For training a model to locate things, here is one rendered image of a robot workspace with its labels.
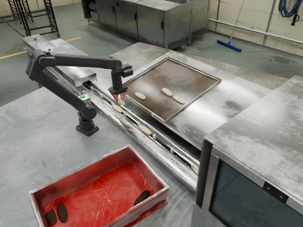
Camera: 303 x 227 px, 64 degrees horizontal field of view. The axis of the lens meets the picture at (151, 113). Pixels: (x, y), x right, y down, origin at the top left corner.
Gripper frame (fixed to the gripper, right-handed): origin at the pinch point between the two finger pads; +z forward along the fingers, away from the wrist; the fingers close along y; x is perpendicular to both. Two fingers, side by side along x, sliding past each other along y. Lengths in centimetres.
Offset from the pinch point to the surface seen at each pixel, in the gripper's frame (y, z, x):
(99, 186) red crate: -38, 10, -39
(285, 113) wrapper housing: 3, -38, -89
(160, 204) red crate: -24, 9, -65
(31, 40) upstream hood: -3, 2, 155
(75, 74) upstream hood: -4, 1, 53
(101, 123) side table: -13.7, 11.0, 1.0
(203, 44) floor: 308, 94, 182
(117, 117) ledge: -6.1, 6.8, -5.2
